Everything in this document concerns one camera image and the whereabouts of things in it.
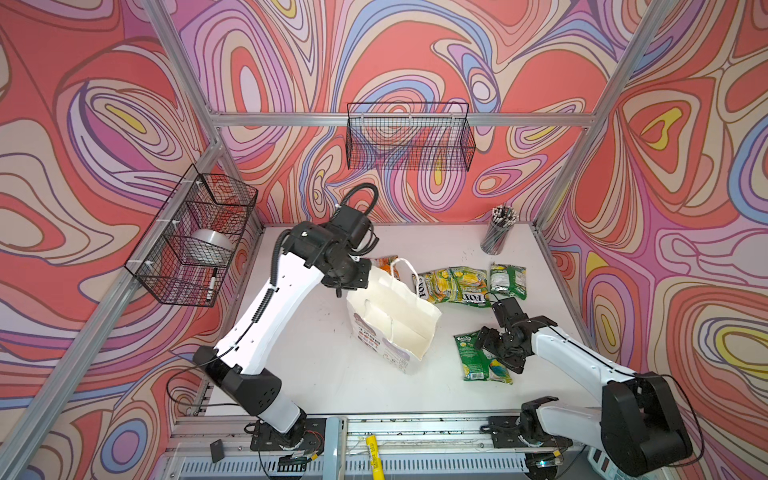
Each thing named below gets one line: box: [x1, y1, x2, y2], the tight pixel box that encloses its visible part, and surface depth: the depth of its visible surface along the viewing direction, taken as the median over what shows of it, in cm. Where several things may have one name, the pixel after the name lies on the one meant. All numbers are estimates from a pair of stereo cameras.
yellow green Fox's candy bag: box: [419, 266, 491, 307], surface depth 101 cm
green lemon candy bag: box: [453, 331, 514, 385], surface depth 83 cm
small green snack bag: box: [490, 262, 527, 300], surface depth 100 cm
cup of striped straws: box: [481, 205, 518, 256], surface depth 103 cm
